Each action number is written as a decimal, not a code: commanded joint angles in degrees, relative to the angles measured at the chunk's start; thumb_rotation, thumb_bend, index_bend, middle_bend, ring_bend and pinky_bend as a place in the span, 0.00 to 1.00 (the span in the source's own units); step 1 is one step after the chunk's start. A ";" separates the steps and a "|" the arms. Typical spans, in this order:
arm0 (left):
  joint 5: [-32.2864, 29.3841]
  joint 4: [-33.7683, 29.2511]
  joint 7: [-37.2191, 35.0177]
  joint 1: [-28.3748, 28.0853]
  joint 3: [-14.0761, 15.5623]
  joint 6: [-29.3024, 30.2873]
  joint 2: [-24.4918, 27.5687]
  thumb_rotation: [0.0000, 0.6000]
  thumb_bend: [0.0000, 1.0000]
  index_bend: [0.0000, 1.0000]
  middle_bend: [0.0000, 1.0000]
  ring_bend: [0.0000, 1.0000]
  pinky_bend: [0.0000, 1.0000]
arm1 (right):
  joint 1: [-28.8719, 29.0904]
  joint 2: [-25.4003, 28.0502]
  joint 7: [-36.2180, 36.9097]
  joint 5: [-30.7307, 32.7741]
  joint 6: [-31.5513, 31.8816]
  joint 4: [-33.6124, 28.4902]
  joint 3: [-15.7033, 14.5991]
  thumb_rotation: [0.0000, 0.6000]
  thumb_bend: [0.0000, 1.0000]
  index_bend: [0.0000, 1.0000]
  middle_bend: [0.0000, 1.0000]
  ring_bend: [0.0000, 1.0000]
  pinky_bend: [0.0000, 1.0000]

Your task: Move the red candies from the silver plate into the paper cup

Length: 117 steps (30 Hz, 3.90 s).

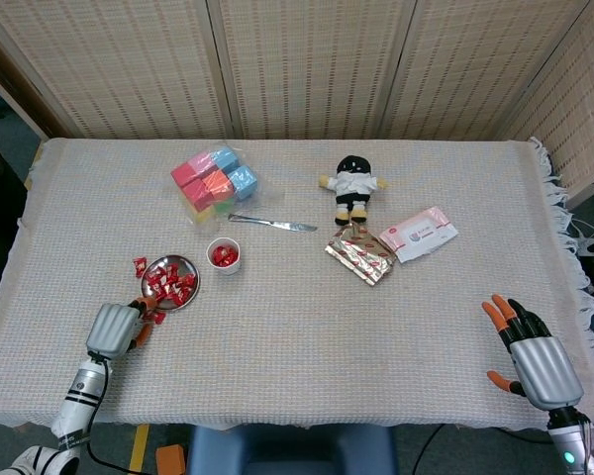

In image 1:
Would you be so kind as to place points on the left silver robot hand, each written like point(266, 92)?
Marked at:
point(111, 329)

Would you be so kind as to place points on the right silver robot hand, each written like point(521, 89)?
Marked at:
point(547, 371)

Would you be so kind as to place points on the pile of red candies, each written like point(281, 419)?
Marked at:
point(170, 287)

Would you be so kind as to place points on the round metal plate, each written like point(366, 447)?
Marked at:
point(180, 262)

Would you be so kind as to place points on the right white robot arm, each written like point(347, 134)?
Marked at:
point(569, 440)

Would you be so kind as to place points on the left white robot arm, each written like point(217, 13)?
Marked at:
point(79, 396)

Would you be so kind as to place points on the white paper cup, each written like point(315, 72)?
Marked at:
point(227, 270)

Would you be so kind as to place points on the orange block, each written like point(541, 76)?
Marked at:
point(170, 459)

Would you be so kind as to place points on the yellow foam cube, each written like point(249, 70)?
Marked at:
point(204, 214)

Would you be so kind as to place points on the red foam cube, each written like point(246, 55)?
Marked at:
point(184, 174)
point(198, 194)

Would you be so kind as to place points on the green foam cube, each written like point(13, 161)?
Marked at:
point(223, 206)

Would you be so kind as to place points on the orange foam cube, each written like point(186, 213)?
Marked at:
point(217, 184)

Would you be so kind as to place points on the beige woven tablecloth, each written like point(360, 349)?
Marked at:
point(297, 336)

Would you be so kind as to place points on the pink white wet wipes pack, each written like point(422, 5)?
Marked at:
point(418, 235)

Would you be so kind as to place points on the pink foam cube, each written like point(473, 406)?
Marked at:
point(200, 161)

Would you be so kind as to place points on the silver table knife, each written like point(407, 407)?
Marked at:
point(277, 225)

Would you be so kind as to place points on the light blue foam cube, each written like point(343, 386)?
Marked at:
point(243, 182)
point(226, 157)

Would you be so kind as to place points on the clear plastic bag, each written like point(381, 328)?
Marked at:
point(267, 195)

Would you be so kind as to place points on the gold foil snack package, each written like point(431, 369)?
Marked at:
point(361, 257)

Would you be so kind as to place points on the blue chair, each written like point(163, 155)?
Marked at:
point(292, 452)

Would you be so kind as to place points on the woven bamboo screen panel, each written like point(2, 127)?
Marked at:
point(475, 69)
point(312, 69)
point(574, 109)
point(128, 69)

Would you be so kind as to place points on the brown wooden board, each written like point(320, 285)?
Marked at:
point(15, 84)

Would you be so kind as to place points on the plush doll in white shirt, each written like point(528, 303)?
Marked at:
point(351, 185)

